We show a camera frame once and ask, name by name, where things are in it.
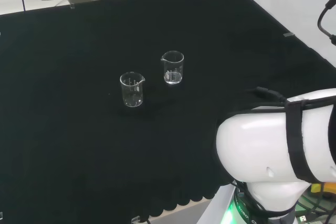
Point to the clear glass beaker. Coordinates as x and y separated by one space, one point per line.
132 100
172 78

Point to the black bench cloth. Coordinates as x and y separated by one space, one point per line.
78 129

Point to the yellow stop button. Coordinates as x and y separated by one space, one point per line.
316 187

